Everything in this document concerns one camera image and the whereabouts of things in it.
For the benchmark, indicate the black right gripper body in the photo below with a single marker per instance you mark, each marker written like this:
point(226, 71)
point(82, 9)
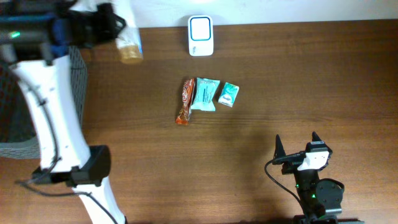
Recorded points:
point(292, 158)

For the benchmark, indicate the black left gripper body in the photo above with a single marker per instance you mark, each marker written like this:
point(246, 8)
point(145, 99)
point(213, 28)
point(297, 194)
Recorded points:
point(74, 32)

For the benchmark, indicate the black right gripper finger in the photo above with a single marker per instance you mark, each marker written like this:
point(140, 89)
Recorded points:
point(279, 153)
point(315, 137)

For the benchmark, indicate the white cream tube gold cap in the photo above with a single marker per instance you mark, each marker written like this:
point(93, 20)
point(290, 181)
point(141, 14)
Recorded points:
point(128, 41)

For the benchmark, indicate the small teal tissue pack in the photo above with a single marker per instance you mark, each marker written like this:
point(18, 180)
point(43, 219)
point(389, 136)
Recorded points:
point(228, 94)

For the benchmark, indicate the green wet wipes pack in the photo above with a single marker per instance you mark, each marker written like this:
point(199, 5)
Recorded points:
point(205, 92)

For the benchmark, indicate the orange chocolate bar wrapper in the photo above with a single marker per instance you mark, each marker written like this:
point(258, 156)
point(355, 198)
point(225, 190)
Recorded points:
point(184, 114)

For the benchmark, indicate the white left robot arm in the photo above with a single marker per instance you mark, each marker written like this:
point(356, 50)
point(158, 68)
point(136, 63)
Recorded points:
point(36, 37)

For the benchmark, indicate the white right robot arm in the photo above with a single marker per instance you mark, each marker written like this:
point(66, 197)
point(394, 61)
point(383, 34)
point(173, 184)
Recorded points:
point(319, 199)

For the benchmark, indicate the white barcode scanner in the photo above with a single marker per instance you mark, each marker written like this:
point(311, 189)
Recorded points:
point(200, 36)

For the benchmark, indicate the grey plastic mesh basket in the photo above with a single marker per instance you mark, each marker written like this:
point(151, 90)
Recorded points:
point(18, 139)

